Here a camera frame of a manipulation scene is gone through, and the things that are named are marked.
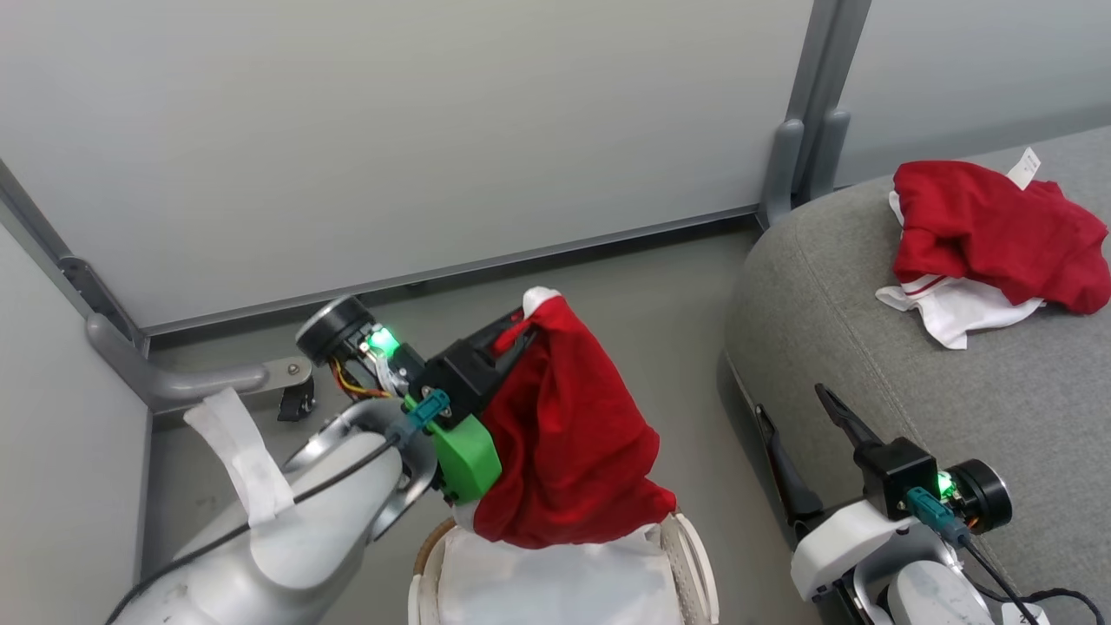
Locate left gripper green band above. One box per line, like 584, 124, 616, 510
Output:
295, 295, 536, 506

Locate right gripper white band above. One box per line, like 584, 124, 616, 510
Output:
755, 384, 1013, 602

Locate plain red garment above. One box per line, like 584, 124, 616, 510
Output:
453, 286, 679, 550

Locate red white striped garment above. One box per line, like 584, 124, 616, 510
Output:
875, 148, 1111, 351

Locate grey fabric sofa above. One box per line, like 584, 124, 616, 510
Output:
725, 126, 1111, 625

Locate white wicker laundry basket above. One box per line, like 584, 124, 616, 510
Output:
408, 512, 720, 625

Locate black caster wheel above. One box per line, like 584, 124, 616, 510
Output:
278, 382, 316, 423

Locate grey metal partition foot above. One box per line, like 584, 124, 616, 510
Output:
85, 314, 314, 414

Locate grey partition base rail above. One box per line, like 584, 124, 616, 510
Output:
141, 206, 762, 338

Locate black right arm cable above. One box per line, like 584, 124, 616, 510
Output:
905, 488, 1108, 625

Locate white strap on arm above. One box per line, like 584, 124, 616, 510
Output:
183, 387, 297, 527

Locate grey partition post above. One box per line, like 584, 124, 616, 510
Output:
757, 0, 872, 229

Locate grey partition corner frame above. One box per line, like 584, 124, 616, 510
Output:
0, 159, 150, 352

